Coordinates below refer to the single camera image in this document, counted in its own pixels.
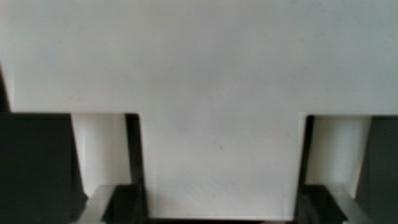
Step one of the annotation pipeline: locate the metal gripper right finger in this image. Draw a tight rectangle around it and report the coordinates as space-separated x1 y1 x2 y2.
294 183 377 224

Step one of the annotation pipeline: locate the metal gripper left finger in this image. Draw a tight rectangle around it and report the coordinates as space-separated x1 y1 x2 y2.
77 183 150 224

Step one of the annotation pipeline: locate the white chair seat block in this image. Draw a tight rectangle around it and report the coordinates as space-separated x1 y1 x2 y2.
0 0 398 220

